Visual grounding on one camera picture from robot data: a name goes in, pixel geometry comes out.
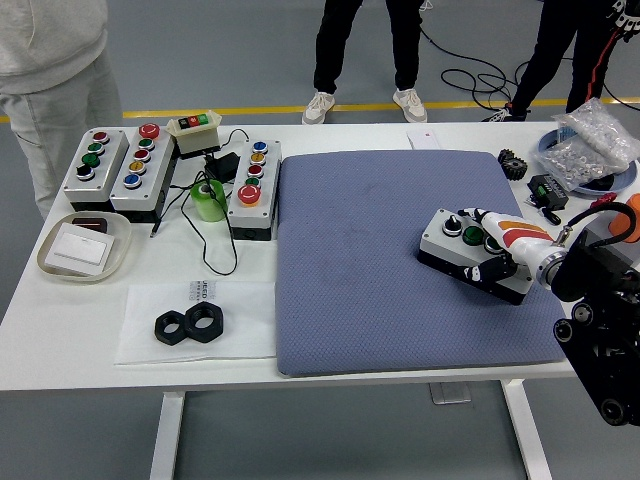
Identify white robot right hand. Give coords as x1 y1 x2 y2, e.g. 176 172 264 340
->
455 206 555 285

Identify grey four-button control box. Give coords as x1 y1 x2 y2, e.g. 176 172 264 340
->
62 127 130 213
417 207 535 306

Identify grey five-button control box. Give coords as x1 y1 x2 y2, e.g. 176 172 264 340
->
108 123 176 225
226 138 283 242

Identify black module green terminals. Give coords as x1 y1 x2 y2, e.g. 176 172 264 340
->
526 173 571 209

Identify black gear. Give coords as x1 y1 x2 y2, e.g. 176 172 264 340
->
497 148 529 181

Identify clear bag metal parts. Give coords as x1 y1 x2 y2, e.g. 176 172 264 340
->
533 97 635 192

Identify orange cylinder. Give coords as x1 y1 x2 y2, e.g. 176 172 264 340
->
608 193 640 236

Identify blue plate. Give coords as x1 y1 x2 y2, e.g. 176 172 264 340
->
537 127 640 196

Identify white card red mark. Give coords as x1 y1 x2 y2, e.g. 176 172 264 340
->
406 128 441 150

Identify blue-grey padded mat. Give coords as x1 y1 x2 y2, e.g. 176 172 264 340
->
273 149 576 379

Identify person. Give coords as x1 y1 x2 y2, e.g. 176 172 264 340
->
301 0 429 125
482 0 640 123
0 0 124 221

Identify white table leg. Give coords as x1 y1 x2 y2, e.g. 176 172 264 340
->
501 379 554 480
148 392 186 480

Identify black power adapter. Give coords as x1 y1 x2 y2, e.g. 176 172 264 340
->
204 151 241 182

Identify green tape roll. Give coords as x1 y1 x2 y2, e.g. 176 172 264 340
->
190 179 229 224

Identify black hex nut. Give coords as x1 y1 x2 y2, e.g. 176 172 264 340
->
153 309 194 346
183 299 226 344

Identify translucent shallow tray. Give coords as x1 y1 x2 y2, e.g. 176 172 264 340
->
36 211 133 284

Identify black floor cable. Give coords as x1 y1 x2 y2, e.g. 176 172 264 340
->
418 19 640 112

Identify grey under-table bracket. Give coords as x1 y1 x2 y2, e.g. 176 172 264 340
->
428 382 472 405

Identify cream three-button switch box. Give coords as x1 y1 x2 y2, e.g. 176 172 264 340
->
165 111 223 161

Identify black adapter cord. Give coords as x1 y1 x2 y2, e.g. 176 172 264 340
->
149 128 251 277

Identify dark red-black switch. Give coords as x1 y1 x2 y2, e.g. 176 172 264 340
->
71 216 109 235

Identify white wall switch panel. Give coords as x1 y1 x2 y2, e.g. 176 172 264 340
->
43 223 115 275

